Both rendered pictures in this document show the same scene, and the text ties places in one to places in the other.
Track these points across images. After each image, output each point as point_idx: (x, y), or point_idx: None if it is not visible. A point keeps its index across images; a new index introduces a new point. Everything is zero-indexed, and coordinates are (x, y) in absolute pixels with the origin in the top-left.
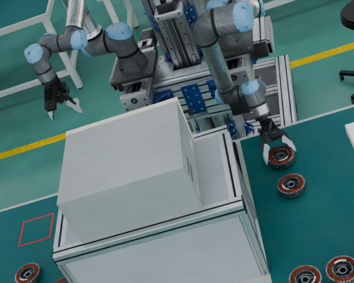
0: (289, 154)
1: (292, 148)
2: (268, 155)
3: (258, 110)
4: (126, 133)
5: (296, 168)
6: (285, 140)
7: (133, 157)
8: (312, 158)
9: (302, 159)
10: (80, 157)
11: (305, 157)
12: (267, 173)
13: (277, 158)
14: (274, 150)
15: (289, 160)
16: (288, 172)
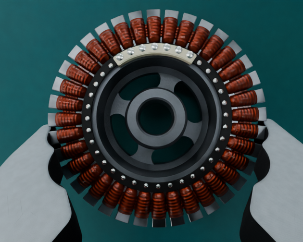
0: (91, 80)
1: (46, 130)
2: (268, 146)
3: None
4: None
5: (111, 16)
6: (20, 210)
7: None
8: None
9: (54, 67)
10: None
11: (28, 72)
12: (272, 76)
13: (183, 130)
14: (183, 187)
15: (121, 15)
16: (160, 16)
